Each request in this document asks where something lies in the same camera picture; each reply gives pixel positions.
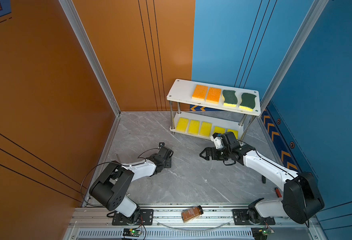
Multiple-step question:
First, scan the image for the aluminium corner post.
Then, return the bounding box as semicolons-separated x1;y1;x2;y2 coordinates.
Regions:
58;0;122;117
259;0;330;112

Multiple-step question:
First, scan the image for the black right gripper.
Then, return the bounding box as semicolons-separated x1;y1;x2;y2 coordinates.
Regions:
199;147;231;161

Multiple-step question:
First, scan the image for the left green circuit board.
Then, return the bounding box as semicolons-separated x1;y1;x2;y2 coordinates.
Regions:
122;229;143;239

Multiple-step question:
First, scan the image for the aluminium corner post right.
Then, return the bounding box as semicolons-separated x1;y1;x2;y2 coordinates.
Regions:
259;0;330;112

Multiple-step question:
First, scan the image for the aluminium corner post left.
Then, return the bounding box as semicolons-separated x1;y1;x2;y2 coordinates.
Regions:
58;0;122;117

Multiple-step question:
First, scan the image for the green circuit board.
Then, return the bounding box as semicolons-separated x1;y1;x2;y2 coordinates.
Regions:
251;228;275;240
122;229;143;239

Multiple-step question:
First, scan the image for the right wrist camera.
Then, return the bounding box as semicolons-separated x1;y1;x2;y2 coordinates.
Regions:
211;133;224;149

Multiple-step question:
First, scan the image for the yellow foam sponge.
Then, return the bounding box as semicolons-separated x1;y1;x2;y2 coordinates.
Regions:
214;126;226;134
227;129;239;139

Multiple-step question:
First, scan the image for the brown spice jar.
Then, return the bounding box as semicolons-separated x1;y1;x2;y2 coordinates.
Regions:
181;205;204;223

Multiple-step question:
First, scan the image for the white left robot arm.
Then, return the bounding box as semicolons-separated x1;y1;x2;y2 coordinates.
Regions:
89;143;173;224

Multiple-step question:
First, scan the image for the white two-tier metal shelf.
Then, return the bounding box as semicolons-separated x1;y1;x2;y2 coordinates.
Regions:
166;79;261;140

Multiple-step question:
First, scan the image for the large yellow coarse sponge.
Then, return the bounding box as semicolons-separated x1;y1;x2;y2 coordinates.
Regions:
199;122;212;138

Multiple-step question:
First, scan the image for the green scouring sponge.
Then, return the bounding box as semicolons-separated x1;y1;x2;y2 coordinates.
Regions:
239;93;256;112
222;90;238;108

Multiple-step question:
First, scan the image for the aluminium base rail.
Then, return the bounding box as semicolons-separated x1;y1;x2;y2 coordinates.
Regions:
64;204;327;240

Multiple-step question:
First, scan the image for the red handled ratchet wrench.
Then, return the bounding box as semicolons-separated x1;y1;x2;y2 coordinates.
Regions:
275;188;283;198

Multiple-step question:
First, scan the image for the orange scrub sponge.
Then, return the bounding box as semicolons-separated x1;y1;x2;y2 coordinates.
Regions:
206;87;222;105
192;85;209;101

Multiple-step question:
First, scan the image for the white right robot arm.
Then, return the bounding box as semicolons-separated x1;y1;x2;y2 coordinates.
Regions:
200;132;325;225

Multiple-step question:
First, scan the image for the right green circuit board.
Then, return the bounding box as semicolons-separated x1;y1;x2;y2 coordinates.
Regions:
251;228;275;240

